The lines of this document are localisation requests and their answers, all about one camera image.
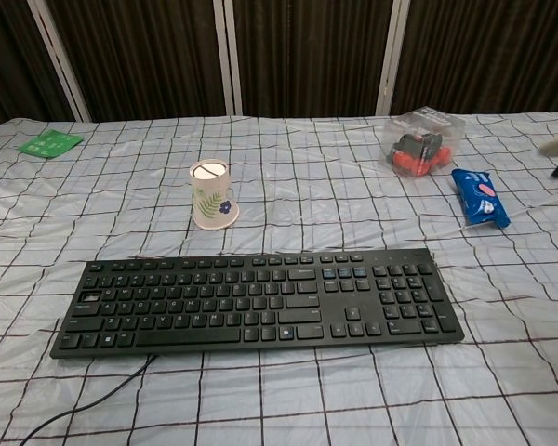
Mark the dark folding screen with white frames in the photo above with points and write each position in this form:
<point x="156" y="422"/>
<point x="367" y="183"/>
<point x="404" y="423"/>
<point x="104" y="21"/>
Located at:
<point x="279" y="56"/>

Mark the blue snack packet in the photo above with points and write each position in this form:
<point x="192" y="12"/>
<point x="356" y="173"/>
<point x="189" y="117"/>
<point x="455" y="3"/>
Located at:
<point x="481" y="197"/>

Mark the floral paper cup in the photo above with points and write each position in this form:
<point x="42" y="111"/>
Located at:
<point x="211" y="197"/>

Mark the green flat packet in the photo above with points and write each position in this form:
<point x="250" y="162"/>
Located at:
<point x="50" y="143"/>

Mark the clear box with orange toy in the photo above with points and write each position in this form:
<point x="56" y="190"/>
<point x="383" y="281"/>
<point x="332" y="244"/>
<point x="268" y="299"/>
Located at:
<point x="421" y="146"/>

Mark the checked plastic tablecloth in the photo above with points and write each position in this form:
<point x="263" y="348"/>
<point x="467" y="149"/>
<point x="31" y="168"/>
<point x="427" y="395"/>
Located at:
<point x="307" y="213"/>

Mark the black computer keyboard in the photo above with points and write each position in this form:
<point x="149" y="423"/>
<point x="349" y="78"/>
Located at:
<point x="260" y="302"/>

